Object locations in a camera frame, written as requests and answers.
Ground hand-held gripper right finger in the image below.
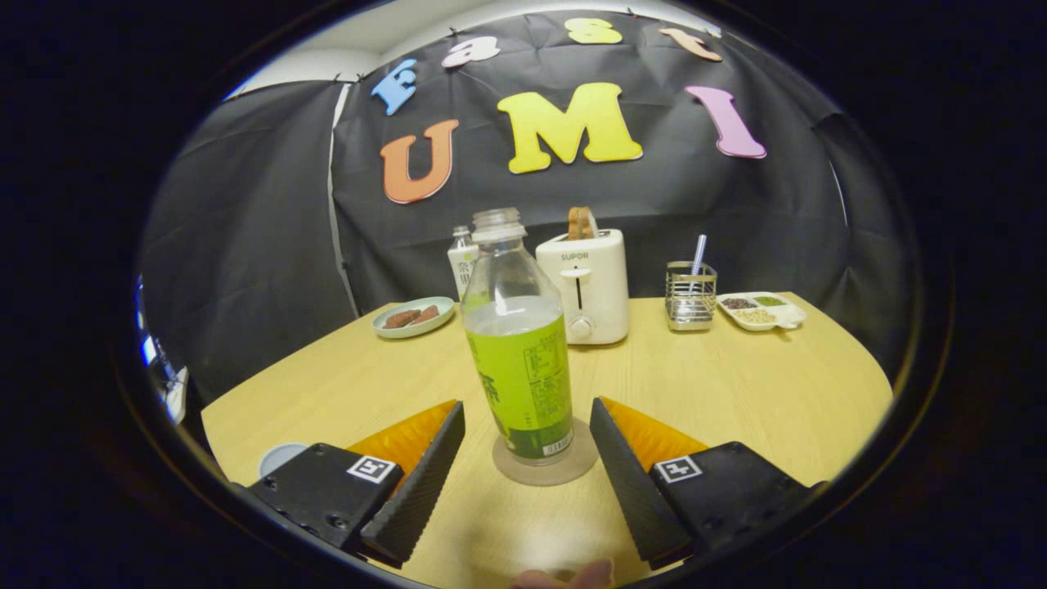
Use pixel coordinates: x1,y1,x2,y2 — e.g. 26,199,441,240
589,397,823,571

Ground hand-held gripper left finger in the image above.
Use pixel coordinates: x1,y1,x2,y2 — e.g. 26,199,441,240
245,399,465,567

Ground round brown coaster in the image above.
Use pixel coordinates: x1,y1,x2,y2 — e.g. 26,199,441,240
492,417,600,488

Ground white cup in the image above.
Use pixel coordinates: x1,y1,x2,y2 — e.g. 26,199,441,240
258,443,310,479

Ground green label juice bottle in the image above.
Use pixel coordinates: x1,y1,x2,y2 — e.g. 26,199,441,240
461,207,575,467

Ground slim green drink bottle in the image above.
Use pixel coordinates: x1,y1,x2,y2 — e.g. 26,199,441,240
447,226,480,300

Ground wooden table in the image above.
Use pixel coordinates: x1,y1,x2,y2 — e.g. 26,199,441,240
200,292,894,588

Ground pale green plate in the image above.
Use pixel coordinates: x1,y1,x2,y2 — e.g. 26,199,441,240
371,296,456,339

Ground metal mesh utensil holder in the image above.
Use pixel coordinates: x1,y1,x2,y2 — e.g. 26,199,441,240
664,261,718,332

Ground white toaster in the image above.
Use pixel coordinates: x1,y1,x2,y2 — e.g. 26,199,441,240
535,229,630,346

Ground white divided dish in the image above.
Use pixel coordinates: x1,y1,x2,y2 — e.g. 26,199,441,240
717,291,808,332

